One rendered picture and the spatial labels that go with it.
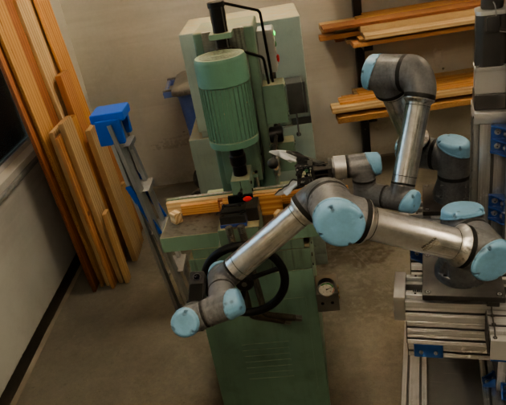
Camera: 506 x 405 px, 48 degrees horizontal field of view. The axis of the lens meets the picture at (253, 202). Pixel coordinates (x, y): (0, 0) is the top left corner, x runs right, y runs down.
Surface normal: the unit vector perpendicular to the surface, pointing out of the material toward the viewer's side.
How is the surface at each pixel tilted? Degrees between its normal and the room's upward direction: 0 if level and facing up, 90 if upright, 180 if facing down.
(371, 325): 0
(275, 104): 90
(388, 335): 0
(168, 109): 90
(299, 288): 90
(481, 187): 90
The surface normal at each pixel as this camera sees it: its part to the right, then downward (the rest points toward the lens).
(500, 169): -0.25, 0.47
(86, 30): 0.00, 0.45
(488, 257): 0.21, 0.47
